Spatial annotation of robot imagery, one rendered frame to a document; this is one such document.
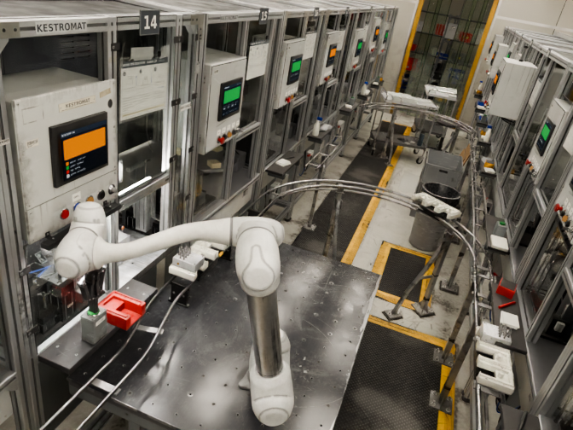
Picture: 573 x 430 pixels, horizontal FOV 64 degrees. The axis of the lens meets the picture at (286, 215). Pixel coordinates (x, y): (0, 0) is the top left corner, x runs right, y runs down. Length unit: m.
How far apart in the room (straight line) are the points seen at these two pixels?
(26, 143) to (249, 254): 0.71
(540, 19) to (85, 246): 9.17
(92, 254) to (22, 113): 0.44
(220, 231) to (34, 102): 0.66
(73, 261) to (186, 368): 0.87
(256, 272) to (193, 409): 0.80
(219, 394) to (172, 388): 0.19
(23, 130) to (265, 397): 1.17
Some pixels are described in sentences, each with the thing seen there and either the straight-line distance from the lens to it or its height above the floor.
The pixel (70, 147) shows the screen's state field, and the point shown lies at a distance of 1.62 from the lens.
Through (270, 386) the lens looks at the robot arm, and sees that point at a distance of 1.76.
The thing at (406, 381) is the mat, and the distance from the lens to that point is 3.33.
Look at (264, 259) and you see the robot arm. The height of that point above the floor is 1.49.
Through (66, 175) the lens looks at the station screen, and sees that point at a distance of 1.64.
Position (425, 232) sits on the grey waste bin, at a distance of 4.78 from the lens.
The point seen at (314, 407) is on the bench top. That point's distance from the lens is 2.09.
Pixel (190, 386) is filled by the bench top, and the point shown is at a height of 0.68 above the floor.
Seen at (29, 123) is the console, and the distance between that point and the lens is 1.52.
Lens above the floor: 2.25
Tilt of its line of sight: 27 degrees down
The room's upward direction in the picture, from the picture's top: 10 degrees clockwise
